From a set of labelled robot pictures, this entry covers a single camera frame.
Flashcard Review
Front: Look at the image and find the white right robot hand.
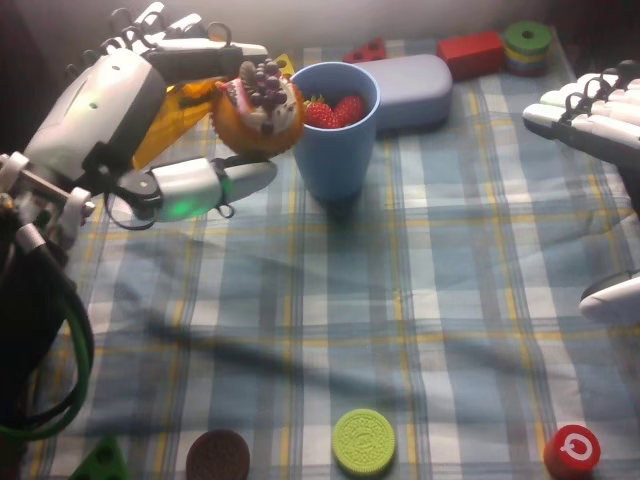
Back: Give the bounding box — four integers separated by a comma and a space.
522, 59, 640, 325

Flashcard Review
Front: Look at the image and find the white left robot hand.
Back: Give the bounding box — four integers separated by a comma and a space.
22, 2, 279, 224

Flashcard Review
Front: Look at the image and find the blueberry chocolate cupcake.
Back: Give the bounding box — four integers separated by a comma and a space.
212, 58, 307, 155

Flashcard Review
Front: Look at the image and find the strawberry cupcake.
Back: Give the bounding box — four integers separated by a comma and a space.
303, 94, 367, 130

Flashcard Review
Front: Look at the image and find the blue plastic cup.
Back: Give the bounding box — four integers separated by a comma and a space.
289, 61, 382, 203

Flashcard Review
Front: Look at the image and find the gold bar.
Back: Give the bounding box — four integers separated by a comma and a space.
132, 82, 221, 171

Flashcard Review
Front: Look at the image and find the red rectangular block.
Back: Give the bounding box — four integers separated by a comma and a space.
437, 30, 505, 82

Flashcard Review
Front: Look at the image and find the lilac glasses case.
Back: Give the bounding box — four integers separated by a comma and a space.
355, 53, 455, 134

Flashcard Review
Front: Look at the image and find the red triangle block with holes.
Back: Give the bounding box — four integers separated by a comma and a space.
342, 37, 387, 65

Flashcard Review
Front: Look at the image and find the blue plaid tablecloth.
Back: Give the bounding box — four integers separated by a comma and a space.
22, 37, 640, 480

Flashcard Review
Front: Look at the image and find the red cylinder with white mark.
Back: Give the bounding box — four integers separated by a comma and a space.
543, 424, 602, 477

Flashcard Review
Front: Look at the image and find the green triangle block with holes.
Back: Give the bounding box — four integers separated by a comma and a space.
68, 434, 130, 480

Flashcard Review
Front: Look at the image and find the brown sandwich cookie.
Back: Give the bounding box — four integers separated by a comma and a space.
185, 428, 252, 480

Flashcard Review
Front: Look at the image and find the green sandwich cookie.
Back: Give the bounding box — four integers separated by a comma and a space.
332, 408, 398, 475

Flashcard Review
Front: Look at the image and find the yellow ring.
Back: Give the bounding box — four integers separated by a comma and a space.
504, 53, 550, 69

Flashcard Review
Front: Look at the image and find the green ring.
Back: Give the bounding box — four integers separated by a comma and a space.
503, 20, 553, 55

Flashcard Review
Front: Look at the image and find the green cable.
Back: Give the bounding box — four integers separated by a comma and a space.
0, 279, 97, 442

